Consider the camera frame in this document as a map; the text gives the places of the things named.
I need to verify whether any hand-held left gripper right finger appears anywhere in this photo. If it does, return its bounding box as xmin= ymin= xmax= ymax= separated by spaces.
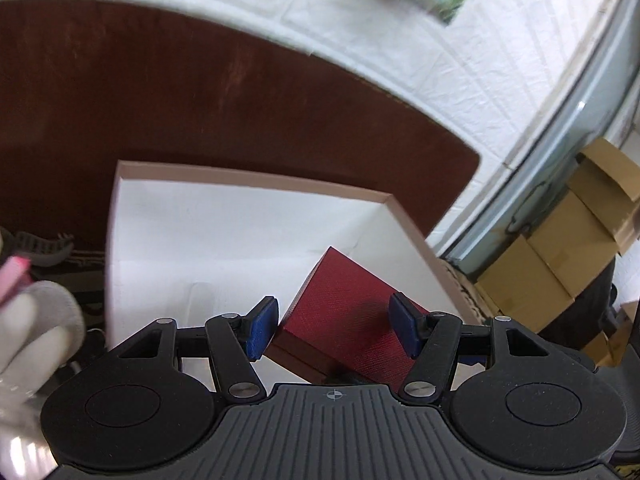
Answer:
xmin=389 ymin=291 xmax=596 ymax=405

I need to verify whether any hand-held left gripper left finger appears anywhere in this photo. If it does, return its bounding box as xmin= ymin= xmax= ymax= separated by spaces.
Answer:
xmin=107 ymin=296 xmax=279 ymax=404

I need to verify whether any red textured gift box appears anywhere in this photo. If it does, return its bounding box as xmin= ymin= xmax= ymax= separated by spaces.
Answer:
xmin=263 ymin=246 xmax=442 ymax=392

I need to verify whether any white cardboard box pink rim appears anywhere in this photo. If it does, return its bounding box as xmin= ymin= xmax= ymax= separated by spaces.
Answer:
xmin=104 ymin=160 xmax=482 ymax=397

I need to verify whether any brown wooden desktop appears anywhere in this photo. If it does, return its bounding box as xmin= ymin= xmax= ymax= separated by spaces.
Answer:
xmin=0 ymin=0 xmax=483 ymax=261

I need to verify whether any large brown cardboard box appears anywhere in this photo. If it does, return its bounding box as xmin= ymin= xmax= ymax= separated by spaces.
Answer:
xmin=472 ymin=235 xmax=577 ymax=334

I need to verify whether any black office chair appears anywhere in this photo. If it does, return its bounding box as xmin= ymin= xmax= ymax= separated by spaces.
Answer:
xmin=537 ymin=257 xmax=640 ymax=467

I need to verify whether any medium brown cardboard box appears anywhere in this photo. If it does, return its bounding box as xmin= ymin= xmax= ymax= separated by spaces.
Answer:
xmin=527 ymin=192 xmax=622 ymax=302

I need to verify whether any small brown cardboard box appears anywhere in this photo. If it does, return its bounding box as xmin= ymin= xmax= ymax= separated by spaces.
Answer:
xmin=582 ymin=332 xmax=616 ymax=367

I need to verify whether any black ribbed object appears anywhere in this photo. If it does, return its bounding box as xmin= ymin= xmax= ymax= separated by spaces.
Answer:
xmin=12 ymin=231 xmax=76 ymax=267

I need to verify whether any open-flap brown cardboard box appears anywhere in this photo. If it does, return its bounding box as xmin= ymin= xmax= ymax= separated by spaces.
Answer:
xmin=575 ymin=139 xmax=640 ymax=257

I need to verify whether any glass door with drawing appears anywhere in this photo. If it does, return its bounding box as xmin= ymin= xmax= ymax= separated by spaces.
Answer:
xmin=435 ymin=0 xmax=640 ymax=266

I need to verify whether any clear plastic bag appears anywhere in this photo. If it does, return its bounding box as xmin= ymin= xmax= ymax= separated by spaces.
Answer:
xmin=0 ymin=385 xmax=58 ymax=480

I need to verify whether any pink strap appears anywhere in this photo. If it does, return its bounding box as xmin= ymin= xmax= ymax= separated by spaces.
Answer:
xmin=0 ymin=256 xmax=30 ymax=307

